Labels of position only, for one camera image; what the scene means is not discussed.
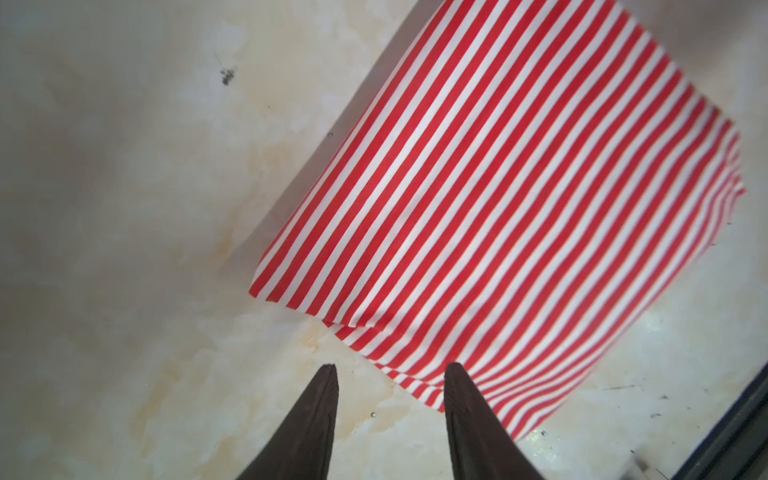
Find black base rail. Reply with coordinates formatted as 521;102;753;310
673;365;767;480

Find red white striped tank top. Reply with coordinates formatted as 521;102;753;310
250;1;744;439

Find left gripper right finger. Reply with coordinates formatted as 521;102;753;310
444;362;543;480

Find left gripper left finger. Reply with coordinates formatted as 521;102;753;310
239;364;339;479

